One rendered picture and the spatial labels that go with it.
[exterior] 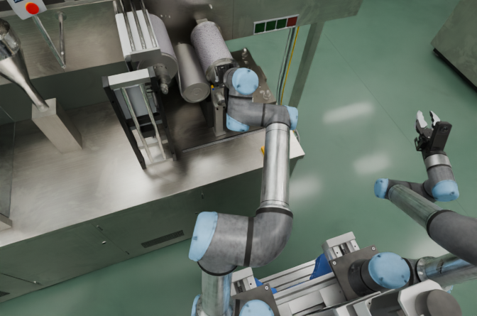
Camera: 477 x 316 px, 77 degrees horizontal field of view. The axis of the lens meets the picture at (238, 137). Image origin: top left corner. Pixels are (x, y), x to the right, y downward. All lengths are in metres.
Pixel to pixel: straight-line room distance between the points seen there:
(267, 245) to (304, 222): 1.59
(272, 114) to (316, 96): 2.09
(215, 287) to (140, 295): 1.35
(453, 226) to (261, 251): 0.48
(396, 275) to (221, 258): 0.69
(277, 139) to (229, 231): 0.30
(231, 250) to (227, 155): 0.77
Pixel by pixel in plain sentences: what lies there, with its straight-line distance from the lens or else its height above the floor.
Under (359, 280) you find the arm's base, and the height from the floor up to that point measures 0.89.
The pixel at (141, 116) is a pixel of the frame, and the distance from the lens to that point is 1.18.
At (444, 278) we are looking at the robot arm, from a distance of 1.21.
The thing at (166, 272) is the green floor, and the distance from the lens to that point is 2.19.
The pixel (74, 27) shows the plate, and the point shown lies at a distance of 1.44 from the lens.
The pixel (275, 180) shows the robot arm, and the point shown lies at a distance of 0.80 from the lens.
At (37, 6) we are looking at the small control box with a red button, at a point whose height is 1.64.
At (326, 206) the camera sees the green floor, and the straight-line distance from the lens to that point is 2.41.
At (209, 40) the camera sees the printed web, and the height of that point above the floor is 1.31.
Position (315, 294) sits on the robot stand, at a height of 0.73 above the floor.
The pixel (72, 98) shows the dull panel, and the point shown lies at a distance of 1.71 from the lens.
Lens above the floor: 2.13
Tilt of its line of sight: 56 degrees down
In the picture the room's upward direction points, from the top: 4 degrees clockwise
